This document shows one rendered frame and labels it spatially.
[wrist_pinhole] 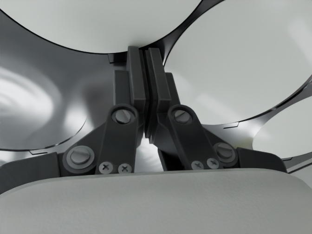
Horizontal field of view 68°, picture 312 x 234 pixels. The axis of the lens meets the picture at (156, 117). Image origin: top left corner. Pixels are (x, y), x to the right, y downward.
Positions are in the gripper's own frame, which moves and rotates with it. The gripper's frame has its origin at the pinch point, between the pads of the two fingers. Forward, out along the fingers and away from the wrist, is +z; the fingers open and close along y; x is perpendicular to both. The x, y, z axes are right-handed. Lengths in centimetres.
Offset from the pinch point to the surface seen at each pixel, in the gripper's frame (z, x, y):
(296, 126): 2.0, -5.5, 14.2
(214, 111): 2.0, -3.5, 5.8
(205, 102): 1.9, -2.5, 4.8
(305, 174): 1.9, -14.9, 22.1
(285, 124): 2.0, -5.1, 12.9
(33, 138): 2.1, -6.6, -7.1
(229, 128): 2.0, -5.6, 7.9
